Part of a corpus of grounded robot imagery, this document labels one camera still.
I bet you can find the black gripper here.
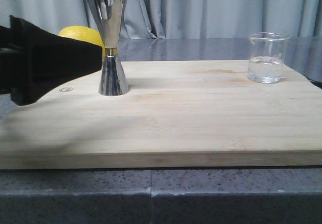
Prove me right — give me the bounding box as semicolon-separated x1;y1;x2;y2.
1;16;102;106

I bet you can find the steel double jigger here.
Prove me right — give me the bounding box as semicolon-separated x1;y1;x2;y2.
87;0;130;96

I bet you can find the glass beaker with liquid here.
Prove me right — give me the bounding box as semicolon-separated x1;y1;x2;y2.
247;32;290;84

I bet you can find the yellow lemon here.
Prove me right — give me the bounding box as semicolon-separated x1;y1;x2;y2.
58;26;106;58

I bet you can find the grey curtain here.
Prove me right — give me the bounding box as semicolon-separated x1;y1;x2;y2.
1;0;321;39

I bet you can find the wooden cutting board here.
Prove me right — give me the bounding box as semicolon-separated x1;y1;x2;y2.
1;60;321;169

